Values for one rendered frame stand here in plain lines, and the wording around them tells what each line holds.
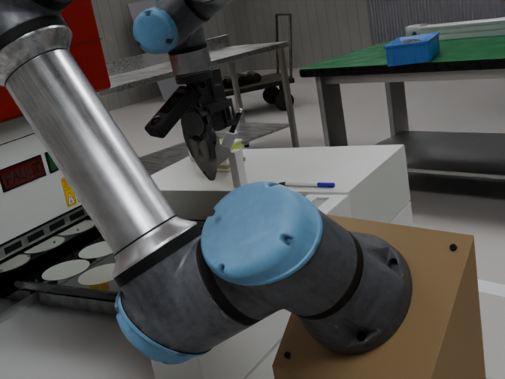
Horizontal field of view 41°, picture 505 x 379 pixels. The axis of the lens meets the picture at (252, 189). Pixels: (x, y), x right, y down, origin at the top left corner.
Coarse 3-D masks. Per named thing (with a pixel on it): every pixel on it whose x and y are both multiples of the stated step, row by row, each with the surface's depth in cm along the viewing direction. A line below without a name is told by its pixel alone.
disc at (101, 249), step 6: (90, 246) 152; (96, 246) 151; (102, 246) 151; (108, 246) 150; (84, 252) 149; (90, 252) 148; (96, 252) 148; (102, 252) 147; (108, 252) 146; (84, 258) 145; (90, 258) 144
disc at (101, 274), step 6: (108, 264) 139; (114, 264) 138; (90, 270) 138; (96, 270) 137; (102, 270) 136; (108, 270) 136; (84, 276) 135; (90, 276) 134; (96, 276) 134; (102, 276) 133; (108, 276) 133; (84, 282) 132; (90, 282) 131; (96, 282) 131; (102, 282) 130
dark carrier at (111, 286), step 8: (200, 224) 153; (96, 240) 155; (104, 240) 154; (80, 248) 152; (64, 256) 148; (72, 256) 147; (104, 256) 144; (112, 256) 143; (56, 264) 144; (96, 264) 140; (104, 264) 140; (40, 272) 141; (80, 272) 137; (24, 280) 138; (32, 280) 138; (40, 280) 137; (48, 280) 136; (56, 280) 135; (64, 280) 134; (72, 280) 134; (112, 280) 130; (80, 288) 130; (88, 288) 129; (96, 288) 128; (104, 288) 127; (112, 288) 127
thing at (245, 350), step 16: (320, 208) 131; (336, 208) 131; (272, 320) 111; (288, 320) 115; (240, 336) 103; (256, 336) 107; (272, 336) 111; (208, 352) 96; (224, 352) 99; (240, 352) 103; (256, 352) 107; (160, 368) 99; (176, 368) 97; (192, 368) 95; (208, 368) 96; (224, 368) 99; (240, 368) 103
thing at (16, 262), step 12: (72, 228) 154; (84, 228) 158; (48, 240) 149; (60, 240) 151; (24, 252) 143; (36, 252) 146; (0, 264) 138; (12, 264) 140; (0, 276) 138; (0, 300) 138; (12, 300) 141; (0, 312) 138
